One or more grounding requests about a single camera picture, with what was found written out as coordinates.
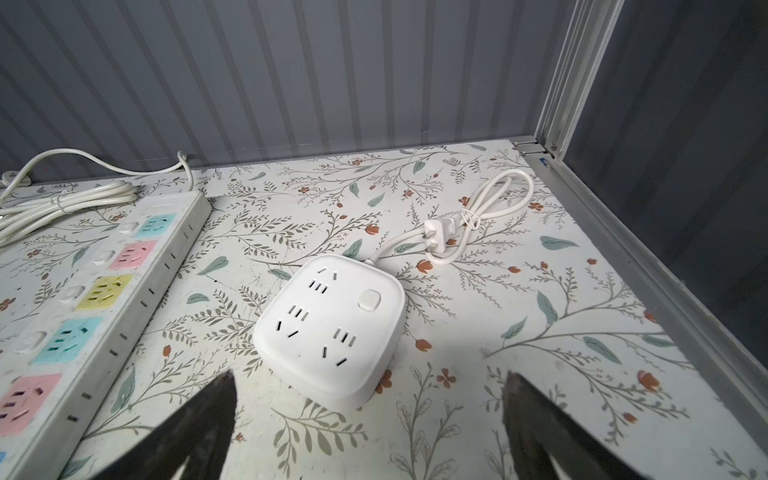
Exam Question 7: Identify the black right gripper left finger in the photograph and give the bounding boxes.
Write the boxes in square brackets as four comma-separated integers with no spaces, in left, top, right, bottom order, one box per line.
[95,370,237,479]

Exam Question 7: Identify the white power strip cable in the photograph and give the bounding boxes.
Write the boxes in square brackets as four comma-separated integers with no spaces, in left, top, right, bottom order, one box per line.
[0,148,196,248]

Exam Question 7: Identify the long white multicolour power strip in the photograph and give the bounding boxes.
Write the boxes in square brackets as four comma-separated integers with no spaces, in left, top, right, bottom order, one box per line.
[1,191,212,479]

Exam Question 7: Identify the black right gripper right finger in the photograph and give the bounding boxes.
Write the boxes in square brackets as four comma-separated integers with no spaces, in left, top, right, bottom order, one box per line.
[502,371,643,480]

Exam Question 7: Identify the white square power socket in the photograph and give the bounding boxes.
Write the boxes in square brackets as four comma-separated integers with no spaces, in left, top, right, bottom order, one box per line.
[252,254,406,412]

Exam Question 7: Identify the white square socket cable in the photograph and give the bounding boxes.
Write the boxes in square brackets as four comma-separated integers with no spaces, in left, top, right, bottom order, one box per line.
[363,168,536,267]

